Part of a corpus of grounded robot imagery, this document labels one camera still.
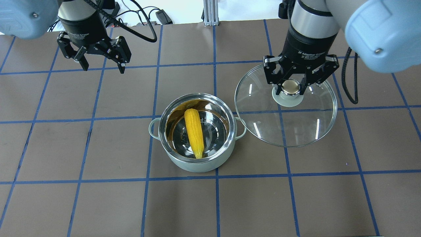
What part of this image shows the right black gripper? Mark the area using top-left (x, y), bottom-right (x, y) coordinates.
top-left (263, 31), bottom-right (339, 95)

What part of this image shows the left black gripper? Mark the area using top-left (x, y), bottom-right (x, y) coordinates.
top-left (57, 16), bottom-right (132, 74)

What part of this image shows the glass pot lid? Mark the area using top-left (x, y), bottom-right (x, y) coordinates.
top-left (234, 65), bottom-right (338, 147)

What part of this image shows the yellow corn cob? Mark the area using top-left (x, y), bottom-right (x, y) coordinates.
top-left (184, 108), bottom-right (204, 159)

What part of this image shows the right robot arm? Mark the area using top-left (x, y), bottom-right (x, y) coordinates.
top-left (263, 0), bottom-right (421, 95)

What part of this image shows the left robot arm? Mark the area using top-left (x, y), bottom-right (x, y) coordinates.
top-left (0, 0), bottom-right (131, 74)

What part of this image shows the pale green electric pot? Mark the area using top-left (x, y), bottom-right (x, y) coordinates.
top-left (148, 93), bottom-right (247, 172)

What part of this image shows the black power brick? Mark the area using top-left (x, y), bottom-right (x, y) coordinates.
top-left (155, 10), bottom-right (173, 25)

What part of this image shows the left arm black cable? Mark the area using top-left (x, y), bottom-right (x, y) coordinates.
top-left (84, 0), bottom-right (158, 43)

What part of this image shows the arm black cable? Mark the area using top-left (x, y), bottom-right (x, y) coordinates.
top-left (84, 0), bottom-right (158, 43)
top-left (341, 46), bottom-right (359, 105)

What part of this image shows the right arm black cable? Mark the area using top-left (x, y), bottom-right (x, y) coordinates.
top-left (341, 46), bottom-right (359, 105)

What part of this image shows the aluminium frame post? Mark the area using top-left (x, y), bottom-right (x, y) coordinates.
top-left (203, 0), bottom-right (220, 26)

